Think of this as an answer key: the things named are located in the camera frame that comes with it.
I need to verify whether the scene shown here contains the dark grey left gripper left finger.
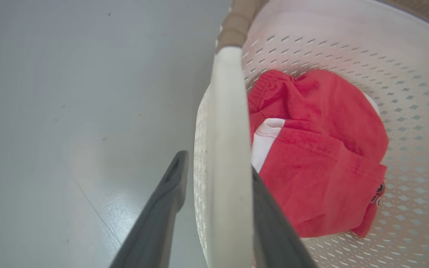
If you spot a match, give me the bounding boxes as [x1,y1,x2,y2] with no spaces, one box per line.
[109,150,190,268]

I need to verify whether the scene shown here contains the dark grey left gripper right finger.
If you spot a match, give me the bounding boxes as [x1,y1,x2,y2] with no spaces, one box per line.
[251,166,318,268]

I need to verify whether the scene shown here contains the white perforated plastic laundry basket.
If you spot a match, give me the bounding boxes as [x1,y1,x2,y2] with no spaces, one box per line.
[193,0,429,268]

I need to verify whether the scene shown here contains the red and white garment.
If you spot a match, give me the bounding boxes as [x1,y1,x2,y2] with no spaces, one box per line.
[248,69,389,238]

